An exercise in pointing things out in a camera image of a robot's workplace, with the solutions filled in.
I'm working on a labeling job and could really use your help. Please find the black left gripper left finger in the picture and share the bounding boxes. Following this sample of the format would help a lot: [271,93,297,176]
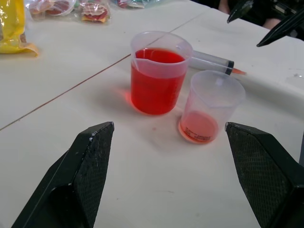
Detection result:
[10,122,115,228]

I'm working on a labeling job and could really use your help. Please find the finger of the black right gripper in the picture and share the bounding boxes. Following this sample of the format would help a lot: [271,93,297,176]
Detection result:
[227,0,254,24]
[256,9,304,48]

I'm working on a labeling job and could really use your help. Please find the clear syringe orange tip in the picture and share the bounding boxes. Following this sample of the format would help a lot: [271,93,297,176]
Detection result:
[189,50,247,76]

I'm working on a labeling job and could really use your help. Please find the clear bag with burger toy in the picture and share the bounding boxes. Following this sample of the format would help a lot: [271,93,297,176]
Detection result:
[78,1,112,25]

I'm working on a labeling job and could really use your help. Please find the yellow plastic bag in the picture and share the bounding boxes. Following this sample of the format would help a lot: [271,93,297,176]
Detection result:
[0,0,39,58]

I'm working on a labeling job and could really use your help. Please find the small plastic beaker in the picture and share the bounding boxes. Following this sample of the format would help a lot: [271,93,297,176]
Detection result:
[179,70,246,144]

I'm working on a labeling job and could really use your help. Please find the clear snack packets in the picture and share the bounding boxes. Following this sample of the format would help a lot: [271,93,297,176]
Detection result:
[25,0,78,18]

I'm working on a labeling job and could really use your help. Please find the clear bag of green toys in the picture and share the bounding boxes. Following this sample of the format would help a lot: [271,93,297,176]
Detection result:
[111,0,146,9]

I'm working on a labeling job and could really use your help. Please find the large beaker with red liquid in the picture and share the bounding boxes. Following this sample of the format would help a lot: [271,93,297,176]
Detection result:
[130,30,194,116]

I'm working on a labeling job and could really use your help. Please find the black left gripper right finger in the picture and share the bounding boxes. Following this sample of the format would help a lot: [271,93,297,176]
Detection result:
[225,122,304,228]

